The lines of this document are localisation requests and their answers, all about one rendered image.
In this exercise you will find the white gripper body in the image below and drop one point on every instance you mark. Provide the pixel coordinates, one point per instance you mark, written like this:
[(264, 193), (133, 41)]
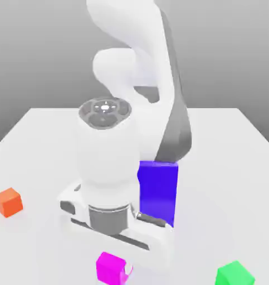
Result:
[(156, 242)]

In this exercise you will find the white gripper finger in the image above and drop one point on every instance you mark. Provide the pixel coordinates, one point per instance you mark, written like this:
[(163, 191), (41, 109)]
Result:
[(128, 269)]

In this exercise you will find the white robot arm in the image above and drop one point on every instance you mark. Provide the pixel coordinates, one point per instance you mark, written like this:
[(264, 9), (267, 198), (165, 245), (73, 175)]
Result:
[(107, 155)]

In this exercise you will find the small magenta cube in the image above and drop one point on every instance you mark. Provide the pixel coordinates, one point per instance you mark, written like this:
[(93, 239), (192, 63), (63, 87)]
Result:
[(108, 269)]

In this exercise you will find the small green cube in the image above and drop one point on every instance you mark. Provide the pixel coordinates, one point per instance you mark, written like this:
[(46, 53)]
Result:
[(233, 275)]

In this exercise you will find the small orange cube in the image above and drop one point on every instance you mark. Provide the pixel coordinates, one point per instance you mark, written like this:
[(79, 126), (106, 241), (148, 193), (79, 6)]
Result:
[(8, 202)]

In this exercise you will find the large blue box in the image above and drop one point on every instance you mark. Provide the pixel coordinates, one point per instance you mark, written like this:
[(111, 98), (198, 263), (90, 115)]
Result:
[(157, 189)]

